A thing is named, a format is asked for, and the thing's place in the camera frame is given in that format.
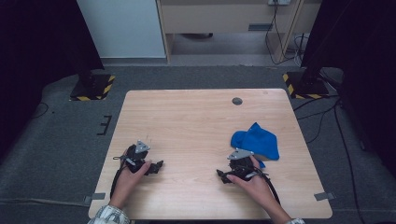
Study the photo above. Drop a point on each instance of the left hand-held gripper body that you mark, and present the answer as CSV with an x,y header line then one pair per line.
x,y
137,155

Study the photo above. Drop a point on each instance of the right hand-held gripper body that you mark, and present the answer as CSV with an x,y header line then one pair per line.
x,y
243,166

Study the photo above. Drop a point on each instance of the blue towel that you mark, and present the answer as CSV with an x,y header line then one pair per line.
x,y
257,141

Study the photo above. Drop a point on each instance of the person's right hand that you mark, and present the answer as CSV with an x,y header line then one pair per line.
x,y
258,189

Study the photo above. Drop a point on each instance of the person's left hand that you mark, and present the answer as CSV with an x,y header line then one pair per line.
x,y
127,183

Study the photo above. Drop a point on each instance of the grey tape strip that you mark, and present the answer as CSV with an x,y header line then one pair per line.
x,y
324,196
95,197

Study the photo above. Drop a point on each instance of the grey round table grommet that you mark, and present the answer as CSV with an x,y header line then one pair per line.
x,y
237,101

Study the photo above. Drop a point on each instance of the black yellow-striped stand base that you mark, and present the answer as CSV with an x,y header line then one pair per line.
x,y
306,88
93,88

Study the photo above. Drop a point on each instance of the white cabinet panel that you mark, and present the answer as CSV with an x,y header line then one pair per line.
x,y
121,28

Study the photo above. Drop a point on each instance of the dark curtain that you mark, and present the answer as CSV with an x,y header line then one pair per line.
x,y
361,46
37,46

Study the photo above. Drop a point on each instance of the light wooden desk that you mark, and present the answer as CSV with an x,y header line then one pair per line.
x,y
211,17

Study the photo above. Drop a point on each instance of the white power strip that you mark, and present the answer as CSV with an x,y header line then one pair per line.
x,y
279,2

